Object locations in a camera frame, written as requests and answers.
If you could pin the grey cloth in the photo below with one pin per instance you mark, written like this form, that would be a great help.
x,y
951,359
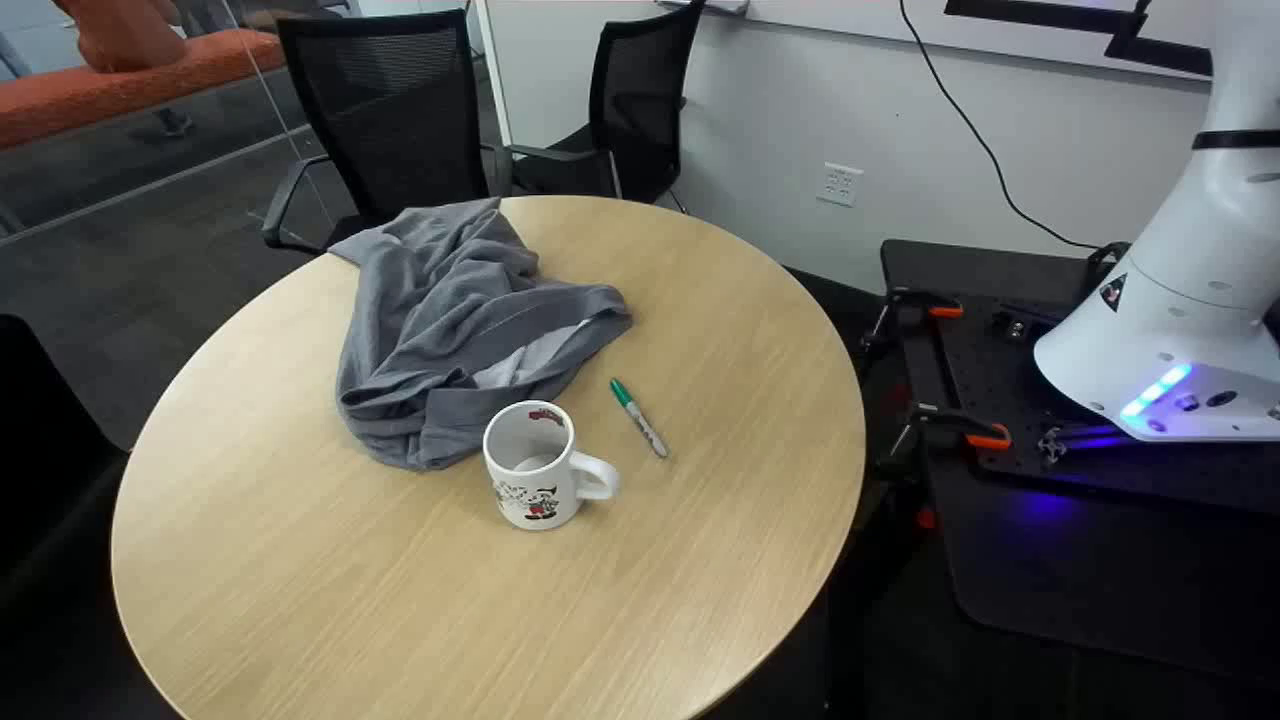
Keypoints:
x,y
441,306

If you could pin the black robot stand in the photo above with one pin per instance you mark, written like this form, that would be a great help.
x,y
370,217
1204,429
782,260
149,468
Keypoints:
x,y
1064,562

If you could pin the orange bench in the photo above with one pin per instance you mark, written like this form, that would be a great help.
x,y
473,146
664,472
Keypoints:
x,y
106,86

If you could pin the green capped grey pen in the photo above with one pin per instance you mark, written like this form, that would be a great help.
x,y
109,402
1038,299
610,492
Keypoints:
x,y
636,419

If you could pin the white wall outlet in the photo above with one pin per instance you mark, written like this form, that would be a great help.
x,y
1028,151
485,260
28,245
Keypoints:
x,y
841,184

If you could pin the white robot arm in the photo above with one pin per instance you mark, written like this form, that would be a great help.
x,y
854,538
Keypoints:
x,y
1200,264

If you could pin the reddish brown cushion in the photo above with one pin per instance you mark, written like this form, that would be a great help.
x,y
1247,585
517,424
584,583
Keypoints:
x,y
127,33

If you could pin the black mesh office chair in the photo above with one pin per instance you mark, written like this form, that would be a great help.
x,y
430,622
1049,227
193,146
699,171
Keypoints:
x,y
387,122
646,92

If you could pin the white printed mug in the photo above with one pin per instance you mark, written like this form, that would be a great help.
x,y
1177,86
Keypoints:
x,y
533,492

